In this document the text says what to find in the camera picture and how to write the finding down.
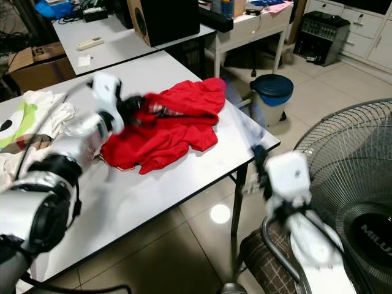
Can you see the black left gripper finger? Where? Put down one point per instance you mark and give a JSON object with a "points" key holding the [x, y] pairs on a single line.
{"points": [[162, 109], [152, 121]]}

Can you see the plain red shirt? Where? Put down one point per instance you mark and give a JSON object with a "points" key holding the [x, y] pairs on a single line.
{"points": [[168, 141]]}

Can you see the purple plastic hanger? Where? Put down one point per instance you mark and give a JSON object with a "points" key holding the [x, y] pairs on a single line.
{"points": [[254, 135]]}

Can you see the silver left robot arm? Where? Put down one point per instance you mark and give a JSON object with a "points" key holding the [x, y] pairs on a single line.
{"points": [[37, 214]]}

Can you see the white rectangular table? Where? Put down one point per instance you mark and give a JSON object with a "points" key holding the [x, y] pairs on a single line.
{"points": [[159, 196], [122, 52]]}

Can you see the small white paper tag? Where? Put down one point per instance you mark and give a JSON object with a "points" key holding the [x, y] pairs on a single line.
{"points": [[84, 60]]}

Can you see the white remote control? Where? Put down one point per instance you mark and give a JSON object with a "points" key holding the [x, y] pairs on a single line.
{"points": [[90, 43]]}

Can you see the blue lidded trash bin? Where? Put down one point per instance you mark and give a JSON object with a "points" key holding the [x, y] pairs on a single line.
{"points": [[272, 89]]}

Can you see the plaid cushion metal chair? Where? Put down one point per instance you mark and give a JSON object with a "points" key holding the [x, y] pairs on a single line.
{"points": [[260, 257]]}

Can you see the wooden black loudspeaker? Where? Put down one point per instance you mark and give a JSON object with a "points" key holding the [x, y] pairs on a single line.
{"points": [[168, 21]]}

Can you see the black floor fan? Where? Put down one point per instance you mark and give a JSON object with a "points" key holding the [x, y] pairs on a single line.
{"points": [[355, 184]]}

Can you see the brown cardboard box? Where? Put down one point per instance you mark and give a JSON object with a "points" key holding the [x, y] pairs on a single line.
{"points": [[43, 70]]}

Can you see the white shirt with cartoon print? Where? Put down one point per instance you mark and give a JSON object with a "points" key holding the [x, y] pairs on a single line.
{"points": [[30, 104]]}

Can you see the small black box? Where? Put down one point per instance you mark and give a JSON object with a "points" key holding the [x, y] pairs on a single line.
{"points": [[95, 15]]}

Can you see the long black soundbar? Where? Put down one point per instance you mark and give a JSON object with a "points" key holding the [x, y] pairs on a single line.
{"points": [[217, 20]]}

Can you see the blue bottle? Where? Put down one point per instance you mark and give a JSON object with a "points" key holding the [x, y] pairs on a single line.
{"points": [[228, 8]]}

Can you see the white desk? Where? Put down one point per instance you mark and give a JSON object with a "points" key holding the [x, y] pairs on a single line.
{"points": [[254, 27]]}

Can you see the blue bag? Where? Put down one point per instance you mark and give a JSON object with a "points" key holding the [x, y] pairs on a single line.
{"points": [[52, 9]]}

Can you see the black audio amplifier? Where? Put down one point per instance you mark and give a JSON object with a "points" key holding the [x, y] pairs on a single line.
{"points": [[321, 37]]}

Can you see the pink paper sheet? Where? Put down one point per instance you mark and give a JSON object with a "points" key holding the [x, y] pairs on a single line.
{"points": [[278, 6]]}

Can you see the white drawer cabinet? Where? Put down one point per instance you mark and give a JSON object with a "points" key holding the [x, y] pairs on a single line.
{"points": [[364, 27]]}

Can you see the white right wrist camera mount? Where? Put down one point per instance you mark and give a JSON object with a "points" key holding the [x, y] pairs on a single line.
{"points": [[288, 174]]}

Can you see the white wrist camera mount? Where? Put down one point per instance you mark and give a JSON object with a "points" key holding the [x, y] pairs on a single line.
{"points": [[107, 95], [288, 174]]}

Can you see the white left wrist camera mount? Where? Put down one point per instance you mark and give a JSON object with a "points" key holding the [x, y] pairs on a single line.
{"points": [[107, 95]]}

